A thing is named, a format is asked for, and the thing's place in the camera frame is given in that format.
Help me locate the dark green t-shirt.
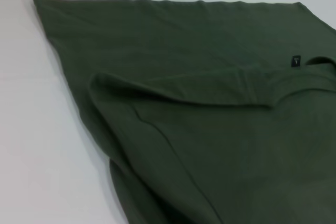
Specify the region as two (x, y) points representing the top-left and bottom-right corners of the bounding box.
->
(30, 0), (336, 224)

